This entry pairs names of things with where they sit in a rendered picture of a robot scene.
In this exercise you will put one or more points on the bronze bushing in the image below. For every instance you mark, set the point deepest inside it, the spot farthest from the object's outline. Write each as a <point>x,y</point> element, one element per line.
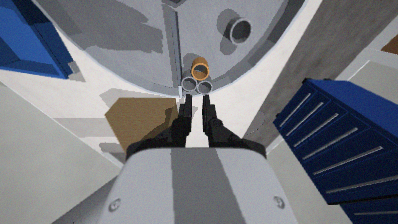
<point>200,75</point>

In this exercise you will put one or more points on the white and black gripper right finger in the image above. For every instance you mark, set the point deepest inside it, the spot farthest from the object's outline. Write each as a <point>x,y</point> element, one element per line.
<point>220,135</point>

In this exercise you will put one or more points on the grey cylinder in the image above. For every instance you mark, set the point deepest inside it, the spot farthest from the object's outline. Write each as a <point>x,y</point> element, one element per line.
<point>186,85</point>
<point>247,31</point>
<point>205,89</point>

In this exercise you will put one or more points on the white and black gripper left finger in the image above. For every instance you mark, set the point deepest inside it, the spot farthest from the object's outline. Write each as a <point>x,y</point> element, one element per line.
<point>173,136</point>

